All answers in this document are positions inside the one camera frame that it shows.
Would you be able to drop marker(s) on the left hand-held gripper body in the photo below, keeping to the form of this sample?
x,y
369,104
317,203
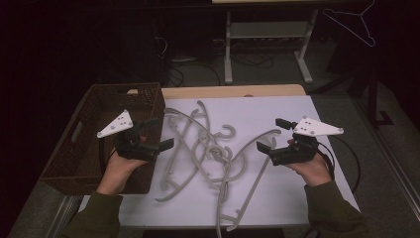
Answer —
x,y
132,148

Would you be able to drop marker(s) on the white table mat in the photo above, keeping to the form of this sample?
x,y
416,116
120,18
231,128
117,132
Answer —
x,y
284,198

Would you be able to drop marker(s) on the black metal stand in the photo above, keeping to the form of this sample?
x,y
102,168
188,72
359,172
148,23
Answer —
x,y
373,99

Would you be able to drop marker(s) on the metal floor rail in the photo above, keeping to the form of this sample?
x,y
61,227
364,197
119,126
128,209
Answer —
x,y
389,158

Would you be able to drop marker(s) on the brown wicker basket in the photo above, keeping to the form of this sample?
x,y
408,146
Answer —
x,y
85,158

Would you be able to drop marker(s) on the metal stand frame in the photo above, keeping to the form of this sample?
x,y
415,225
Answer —
x,y
267,29

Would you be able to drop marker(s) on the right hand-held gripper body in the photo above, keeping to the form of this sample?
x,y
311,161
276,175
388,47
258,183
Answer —
x,y
297,152

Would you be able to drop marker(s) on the person's right hand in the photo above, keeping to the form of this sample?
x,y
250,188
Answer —
x,y
315,172

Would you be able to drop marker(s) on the person's left hand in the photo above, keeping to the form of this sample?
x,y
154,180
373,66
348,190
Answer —
x,y
115,175

